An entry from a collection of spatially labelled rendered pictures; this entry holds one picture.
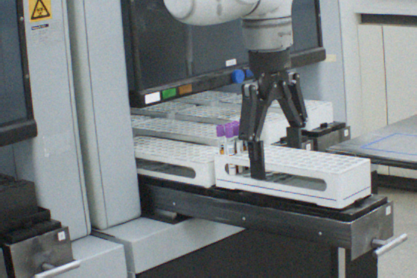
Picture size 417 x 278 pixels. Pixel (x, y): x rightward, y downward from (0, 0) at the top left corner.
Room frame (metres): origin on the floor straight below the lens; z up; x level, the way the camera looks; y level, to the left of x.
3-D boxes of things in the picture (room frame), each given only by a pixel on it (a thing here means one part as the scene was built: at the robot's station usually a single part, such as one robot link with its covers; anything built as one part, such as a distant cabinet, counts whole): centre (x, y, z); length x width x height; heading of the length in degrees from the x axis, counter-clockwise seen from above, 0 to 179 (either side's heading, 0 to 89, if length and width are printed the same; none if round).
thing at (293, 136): (1.64, -0.16, 0.89); 0.03 x 0.01 x 0.07; 45
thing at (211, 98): (2.43, 0.06, 0.83); 0.30 x 0.10 x 0.06; 45
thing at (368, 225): (1.68, -0.05, 0.78); 0.73 x 0.14 x 0.09; 45
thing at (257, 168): (1.57, -0.08, 0.89); 0.03 x 0.01 x 0.07; 45
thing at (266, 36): (1.61, -0.12, 1.11); 0.09 x 0.09 x 0.06
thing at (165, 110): (2.32, 0.17, 0.83); 0.30 x 0.10 x 0.06; 45
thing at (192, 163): (1.81, 0.08, 0.83); 0.30 x 0.10 x 0.06; 45
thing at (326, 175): (1.58, -0.14, 0.85); 0.30 x 0.10 x 0.06; 45
